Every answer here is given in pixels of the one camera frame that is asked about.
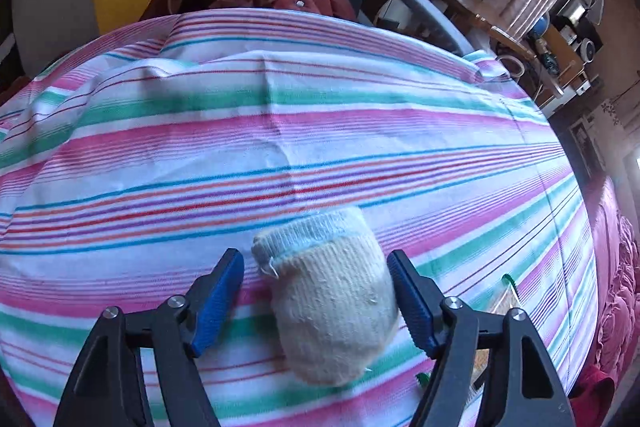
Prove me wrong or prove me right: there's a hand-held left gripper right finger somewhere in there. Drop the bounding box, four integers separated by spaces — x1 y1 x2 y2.
386 249 576 427

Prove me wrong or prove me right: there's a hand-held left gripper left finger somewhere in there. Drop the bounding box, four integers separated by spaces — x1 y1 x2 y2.
52 248 246 427

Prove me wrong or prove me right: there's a beige knitted sock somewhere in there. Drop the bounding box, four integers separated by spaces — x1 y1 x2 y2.
251 205 401 386

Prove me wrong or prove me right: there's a striped cloth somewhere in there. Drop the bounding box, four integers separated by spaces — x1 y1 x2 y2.
0 7 601 427

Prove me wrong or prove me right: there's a red floral blanket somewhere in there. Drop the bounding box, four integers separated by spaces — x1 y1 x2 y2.
575 177 640 427

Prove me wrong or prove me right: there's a framed picture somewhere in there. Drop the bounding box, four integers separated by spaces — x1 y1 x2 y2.
567 114 608 180

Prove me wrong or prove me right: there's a wooden desk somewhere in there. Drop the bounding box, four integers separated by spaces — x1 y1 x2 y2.
380 0 606 108

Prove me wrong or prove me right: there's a white round speaker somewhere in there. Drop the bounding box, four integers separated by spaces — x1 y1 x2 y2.
575 38 601 62

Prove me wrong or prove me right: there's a silver appliance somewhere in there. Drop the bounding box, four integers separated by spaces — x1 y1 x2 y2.
555 0 588 32

